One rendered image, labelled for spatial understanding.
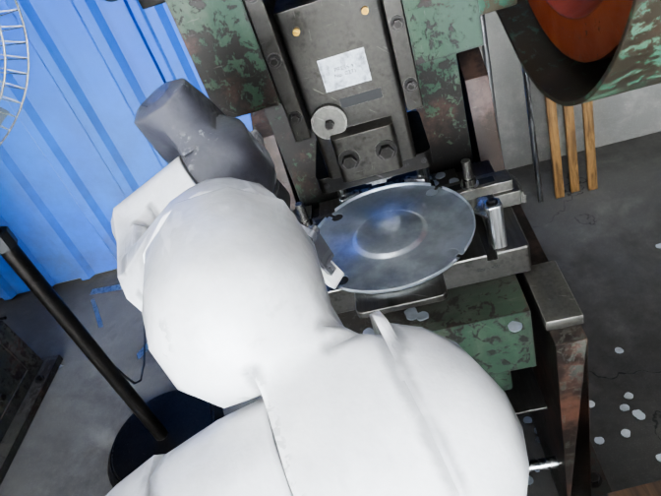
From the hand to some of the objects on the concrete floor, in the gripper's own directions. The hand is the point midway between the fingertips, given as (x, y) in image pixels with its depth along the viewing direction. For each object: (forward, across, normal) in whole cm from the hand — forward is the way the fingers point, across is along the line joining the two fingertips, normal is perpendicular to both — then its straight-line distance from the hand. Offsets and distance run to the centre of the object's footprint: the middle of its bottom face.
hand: (326, 270), depth 89 cm
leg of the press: (+95, +2, +23) cm, 97 cm away
